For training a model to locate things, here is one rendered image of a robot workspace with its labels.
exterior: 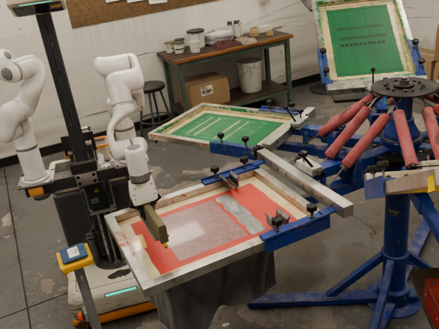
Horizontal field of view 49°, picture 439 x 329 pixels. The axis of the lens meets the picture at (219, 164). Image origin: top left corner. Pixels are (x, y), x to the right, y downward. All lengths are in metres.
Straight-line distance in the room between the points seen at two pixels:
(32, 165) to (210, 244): 0.89
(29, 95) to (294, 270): 2.01
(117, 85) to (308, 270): 1.93
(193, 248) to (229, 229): 0.18
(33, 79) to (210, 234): 0.96
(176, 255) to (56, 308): 1.63
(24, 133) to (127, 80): 0.60
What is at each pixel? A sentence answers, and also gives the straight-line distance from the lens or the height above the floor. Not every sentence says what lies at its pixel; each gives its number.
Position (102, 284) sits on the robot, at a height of 0.28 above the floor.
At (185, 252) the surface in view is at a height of 0.96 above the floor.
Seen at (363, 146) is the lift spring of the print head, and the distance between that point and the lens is 2.25.
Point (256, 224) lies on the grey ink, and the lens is 2.00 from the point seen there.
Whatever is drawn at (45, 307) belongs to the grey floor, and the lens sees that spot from 3.45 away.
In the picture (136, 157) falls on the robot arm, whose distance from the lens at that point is 1.77.
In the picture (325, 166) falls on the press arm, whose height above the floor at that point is 1.04.
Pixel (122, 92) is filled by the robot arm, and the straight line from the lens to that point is 1.86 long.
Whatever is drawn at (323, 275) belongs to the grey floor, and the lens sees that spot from 3.24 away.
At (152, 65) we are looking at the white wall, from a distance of 5.80.
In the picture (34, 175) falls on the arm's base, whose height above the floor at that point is 1.17.
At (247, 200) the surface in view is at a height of 0.96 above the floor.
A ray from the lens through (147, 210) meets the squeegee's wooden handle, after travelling 1.85.
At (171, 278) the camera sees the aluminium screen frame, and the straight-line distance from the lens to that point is 1.74.
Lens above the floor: 2.06
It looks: 26 degrees down
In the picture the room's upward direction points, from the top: 7 degrees counter-clockwise
